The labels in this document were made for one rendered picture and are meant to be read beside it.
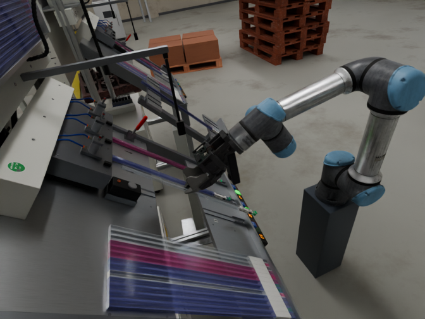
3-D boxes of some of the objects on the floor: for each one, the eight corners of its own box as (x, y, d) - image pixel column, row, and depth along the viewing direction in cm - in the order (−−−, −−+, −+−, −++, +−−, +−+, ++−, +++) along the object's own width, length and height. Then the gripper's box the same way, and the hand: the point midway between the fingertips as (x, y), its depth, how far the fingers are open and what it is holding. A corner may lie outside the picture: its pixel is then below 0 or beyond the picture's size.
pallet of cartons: (215, 52, 522) (212, 27, 496) (227, 66, 450) (224, 38, 423) (150, 64, 509) (144, 39, 482) (152, 80, 437) (145, 52, 410)
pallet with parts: (83, 107, 382) (69, 76, 355) (81, 81, 476) (70, 55, 449) (141, 91, 404) (133, 61, 377) (128, 69, 498) (121, 44, 471)
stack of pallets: (327, 53, 442) (338, -18, 382) (277, 66, 422) (279, -7, 362) (281, 37, 551) (283, -20, 491) (238, 47, 530) (235, -12, 471)
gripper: (219, 123, 77) (167, 170, 81) (231, 140, 69) (172, 192, 73) (236, 140, 82) (185, 184, 86) (248, 158, 74) (192, 205, 78)
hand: (189, 189), depth 81 cm, fingers closed, pressing on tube
